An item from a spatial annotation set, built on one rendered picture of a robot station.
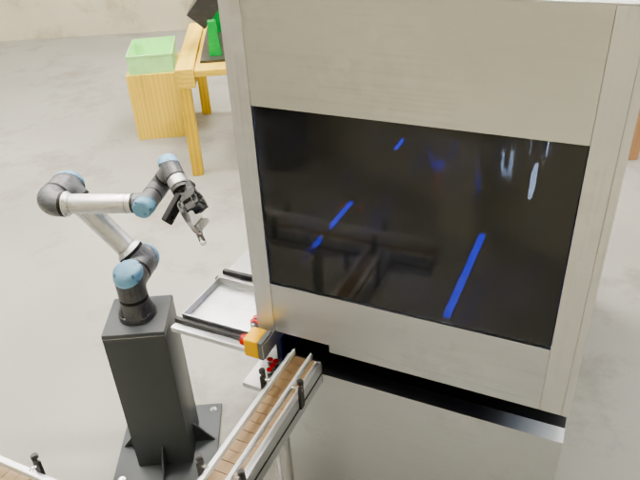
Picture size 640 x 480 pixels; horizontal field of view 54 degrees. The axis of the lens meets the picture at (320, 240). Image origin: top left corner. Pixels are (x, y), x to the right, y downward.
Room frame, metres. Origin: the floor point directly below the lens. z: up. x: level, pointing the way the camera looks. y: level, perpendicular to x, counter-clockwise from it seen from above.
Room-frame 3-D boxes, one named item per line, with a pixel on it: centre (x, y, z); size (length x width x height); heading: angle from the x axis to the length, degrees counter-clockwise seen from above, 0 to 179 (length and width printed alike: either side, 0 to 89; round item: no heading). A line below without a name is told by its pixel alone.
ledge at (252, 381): (1.58, 0.19, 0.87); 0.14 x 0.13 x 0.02; 64
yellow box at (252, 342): (1.61, 0.22, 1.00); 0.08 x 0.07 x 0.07; 64
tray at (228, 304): (1.94, 0.32, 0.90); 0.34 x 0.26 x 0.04; 64
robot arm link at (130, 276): (2.08, 0.76, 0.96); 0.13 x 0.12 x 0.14; 171
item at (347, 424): (2.38, -0.68, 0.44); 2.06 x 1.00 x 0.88; 154
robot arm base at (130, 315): (2.07, 0.76, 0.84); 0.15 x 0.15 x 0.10
